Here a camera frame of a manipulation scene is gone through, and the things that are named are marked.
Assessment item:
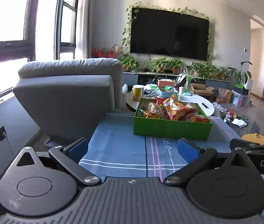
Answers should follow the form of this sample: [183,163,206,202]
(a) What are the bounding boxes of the white round table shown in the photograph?
[126,90,215,117]

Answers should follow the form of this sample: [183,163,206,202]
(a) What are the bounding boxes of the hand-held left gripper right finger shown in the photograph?
[163,138,260,187]

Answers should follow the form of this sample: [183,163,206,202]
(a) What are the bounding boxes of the clear plastic bag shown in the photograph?
[212,101,227,117]

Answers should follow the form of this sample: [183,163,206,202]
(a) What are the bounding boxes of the grey sofa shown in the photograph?
[13,58,128,143]

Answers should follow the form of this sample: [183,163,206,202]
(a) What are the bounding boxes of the grey power cable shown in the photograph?
[4,133,17,157]

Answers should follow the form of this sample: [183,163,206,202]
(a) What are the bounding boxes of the potted green plant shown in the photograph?
[119,52,140,72]
[148,57,170,73]
[168,58,185,74]
[218,66,230,80]
[190,62,205,75]
[204,64,220,79]

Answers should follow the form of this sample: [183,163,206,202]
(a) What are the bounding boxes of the blue striped tablecloth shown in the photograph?
[78,111,264,218]

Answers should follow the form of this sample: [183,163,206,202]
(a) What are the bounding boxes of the open brown cardboard box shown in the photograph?
[191,83,215,96]

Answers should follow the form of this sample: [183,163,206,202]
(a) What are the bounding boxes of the green vine garland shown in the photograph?
[121,2,214,62]

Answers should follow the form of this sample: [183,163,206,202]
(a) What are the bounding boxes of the yellow round stool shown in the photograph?
[241,133,264,145]

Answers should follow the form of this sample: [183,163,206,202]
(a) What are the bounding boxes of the orange plastic bag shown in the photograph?
[216,87,233,104]

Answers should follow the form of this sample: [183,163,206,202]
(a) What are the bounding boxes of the green black box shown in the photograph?
[234,83,249,96]

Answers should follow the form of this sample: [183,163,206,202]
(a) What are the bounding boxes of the white black snack bag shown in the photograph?
[185,102,201,113]

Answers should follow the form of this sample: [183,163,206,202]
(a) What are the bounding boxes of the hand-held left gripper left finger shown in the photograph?
[10,137,103,187]

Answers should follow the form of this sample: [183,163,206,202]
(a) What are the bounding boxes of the tall large-leaf plant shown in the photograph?
[227,61,253,86]

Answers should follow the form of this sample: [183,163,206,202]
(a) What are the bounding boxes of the red flower decoration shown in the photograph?
[91,44,123,59]

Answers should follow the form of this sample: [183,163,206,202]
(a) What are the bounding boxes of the grey curtain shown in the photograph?
[75,0,95,60]

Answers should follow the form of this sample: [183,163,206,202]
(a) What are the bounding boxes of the yellow canister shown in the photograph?
[132,85,145,102]

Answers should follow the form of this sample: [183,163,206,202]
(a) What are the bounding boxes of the dark framed window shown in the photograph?
[0,0,81,99]

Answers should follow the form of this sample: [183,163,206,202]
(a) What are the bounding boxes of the wall outlet with plug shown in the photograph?
[0,126,8,142]

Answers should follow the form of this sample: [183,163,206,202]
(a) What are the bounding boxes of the black wall television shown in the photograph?
[130,7,210,61]

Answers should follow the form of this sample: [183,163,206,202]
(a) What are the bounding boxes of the large red snack bag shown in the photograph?
[191,113,211,124]

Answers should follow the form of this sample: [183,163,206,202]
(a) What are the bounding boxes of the blue plastic basket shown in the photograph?
[158,87,179,98]

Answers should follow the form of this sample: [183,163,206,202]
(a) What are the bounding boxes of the white crumpled paper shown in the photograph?
[231,119,248,128]

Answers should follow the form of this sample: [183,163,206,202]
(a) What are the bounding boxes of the dark marble coffee table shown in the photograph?
[218,104,261,139]

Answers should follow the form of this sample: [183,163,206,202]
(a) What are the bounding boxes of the clear storage bin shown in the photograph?
[231,90,251,108]

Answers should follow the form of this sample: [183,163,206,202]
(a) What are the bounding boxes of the red tissue box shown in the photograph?
[158,79,176,88]

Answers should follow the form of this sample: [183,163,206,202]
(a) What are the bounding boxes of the red yellow snack bag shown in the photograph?
[165,95,194,121]

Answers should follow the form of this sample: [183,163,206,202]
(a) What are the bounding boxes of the clear bread package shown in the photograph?
[142,101,165,119]

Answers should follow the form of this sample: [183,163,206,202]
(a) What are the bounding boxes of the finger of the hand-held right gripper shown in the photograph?
[229,138,264,154]

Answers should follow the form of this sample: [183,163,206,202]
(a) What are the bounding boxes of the green cardboard box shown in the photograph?
[133,97,213,141]

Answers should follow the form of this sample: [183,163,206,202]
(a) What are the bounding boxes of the glass vase with grass plant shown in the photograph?
[177,69,200,93]

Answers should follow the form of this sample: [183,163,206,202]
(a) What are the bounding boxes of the low television cabinet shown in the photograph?
[123,71,230,90]

